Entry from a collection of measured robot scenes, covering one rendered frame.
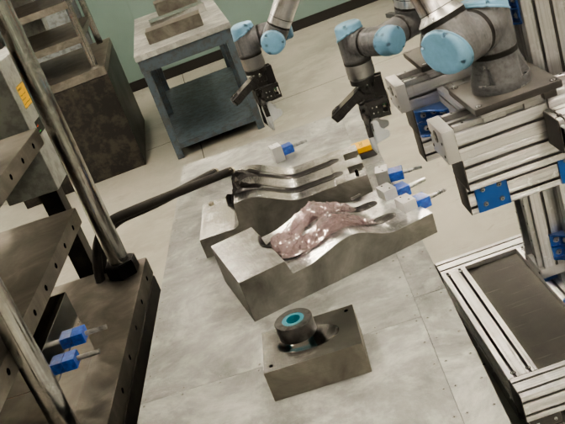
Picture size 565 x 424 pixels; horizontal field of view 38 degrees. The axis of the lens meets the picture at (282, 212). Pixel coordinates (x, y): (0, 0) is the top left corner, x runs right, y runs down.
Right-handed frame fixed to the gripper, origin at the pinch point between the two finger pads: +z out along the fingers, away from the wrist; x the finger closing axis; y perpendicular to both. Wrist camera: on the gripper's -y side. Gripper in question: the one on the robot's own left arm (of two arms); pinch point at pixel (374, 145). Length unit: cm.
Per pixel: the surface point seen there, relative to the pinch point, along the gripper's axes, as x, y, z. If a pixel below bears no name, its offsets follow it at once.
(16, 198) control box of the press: -5, -105, -15
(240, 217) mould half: -15.3, -39.6, 4.4
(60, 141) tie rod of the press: -12, -81, -30
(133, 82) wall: 590, -270, 90
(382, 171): -2.2, 0.4, 7.4
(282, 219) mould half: -13.8, -29.1, 8.7
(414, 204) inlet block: -31.4, 8.2, 5.7
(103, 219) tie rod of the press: -11, -79, -4
